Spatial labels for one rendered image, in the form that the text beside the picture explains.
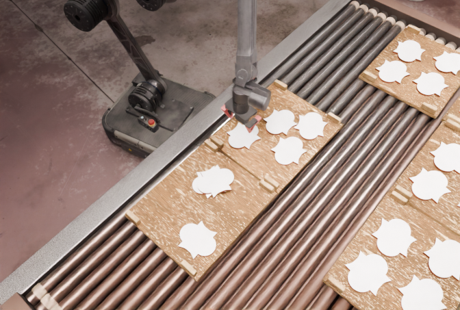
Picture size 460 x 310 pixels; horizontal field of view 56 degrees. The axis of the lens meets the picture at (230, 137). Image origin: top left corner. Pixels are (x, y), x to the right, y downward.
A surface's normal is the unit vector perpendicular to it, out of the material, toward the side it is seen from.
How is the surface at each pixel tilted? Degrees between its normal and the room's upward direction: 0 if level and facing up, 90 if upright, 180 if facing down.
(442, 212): 0
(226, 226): 0
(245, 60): 57
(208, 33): 0
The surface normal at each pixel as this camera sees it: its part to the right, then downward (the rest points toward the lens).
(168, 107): -0.02, -0.59
